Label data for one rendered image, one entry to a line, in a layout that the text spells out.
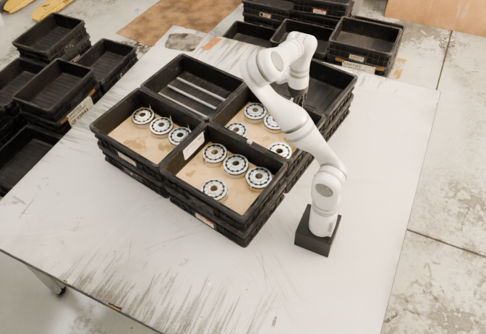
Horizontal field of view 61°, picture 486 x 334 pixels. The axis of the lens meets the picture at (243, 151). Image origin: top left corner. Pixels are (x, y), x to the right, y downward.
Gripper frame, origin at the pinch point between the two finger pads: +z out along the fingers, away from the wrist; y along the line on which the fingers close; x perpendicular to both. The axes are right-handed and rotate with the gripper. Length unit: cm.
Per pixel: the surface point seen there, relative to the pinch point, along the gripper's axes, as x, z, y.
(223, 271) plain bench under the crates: -6, 31, -60
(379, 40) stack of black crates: 10, 51, 134
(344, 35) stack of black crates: 32, 51, 128
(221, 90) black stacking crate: 45.2, 17.4, 9.6
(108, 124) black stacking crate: 70, 13, -39
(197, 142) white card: 30.0, 11.2, -26.7
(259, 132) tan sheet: 14.7, 17.4, -4.2
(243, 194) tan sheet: 2.4, 17.5, -34.4
